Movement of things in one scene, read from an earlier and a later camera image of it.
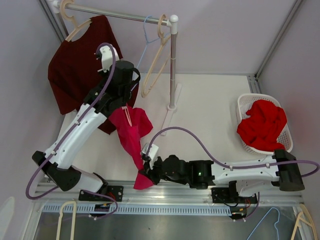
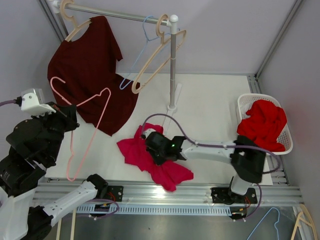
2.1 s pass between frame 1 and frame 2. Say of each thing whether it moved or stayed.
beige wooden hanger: moved
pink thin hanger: moved
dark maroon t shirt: stayed
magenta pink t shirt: moved
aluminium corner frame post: stayed
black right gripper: moved
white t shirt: stayed
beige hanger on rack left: stayed
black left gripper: moved
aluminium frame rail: stayed
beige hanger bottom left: stayed
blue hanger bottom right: stayed
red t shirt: stayed
